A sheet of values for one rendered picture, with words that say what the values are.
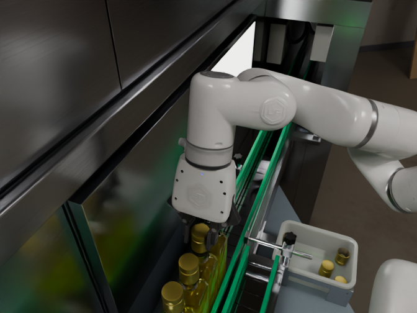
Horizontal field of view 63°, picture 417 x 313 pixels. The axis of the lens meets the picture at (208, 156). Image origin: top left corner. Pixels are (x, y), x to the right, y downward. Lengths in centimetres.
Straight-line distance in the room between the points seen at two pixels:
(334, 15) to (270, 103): 98
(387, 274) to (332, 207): 177
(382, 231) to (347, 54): 125
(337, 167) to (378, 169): 200
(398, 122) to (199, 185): 33
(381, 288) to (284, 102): 34
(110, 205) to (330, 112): 38
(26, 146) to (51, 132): 4
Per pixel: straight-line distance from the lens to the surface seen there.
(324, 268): 106
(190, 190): 55
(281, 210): 125
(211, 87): 47
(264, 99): 48
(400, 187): 71
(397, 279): 64
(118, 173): 55
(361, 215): 241
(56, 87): 45
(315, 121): 60
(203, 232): 62
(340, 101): 58
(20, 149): 43
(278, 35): 161
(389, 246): 231
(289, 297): 106
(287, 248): 87
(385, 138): 60
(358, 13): 143
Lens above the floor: 166
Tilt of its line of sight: 39 degrees down
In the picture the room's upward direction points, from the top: straight up
